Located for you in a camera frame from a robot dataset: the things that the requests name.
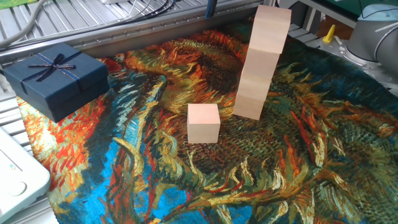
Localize green printed cloth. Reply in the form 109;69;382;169
0;0;39;9

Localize plain wooden cube block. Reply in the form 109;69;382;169
235;73;273;103
233;94;266;121
187;103;221;144
248;4;292;54
241;47;280;80

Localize navy gift box with ribbon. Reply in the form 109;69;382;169
2;42;110;123

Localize yellow plastic piece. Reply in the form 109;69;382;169
322;24;337;44

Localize thin black cables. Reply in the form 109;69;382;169
77;0;181;30

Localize white electronic device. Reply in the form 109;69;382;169
0;127;52;223

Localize thick grey cable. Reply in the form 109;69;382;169
0;0;49;49

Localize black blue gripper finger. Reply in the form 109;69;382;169
205;0;219;19

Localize aluminium slotted rail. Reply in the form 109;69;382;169
0;0;265;63

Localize sunflower painting print cloth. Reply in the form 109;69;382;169
17;15;398;224

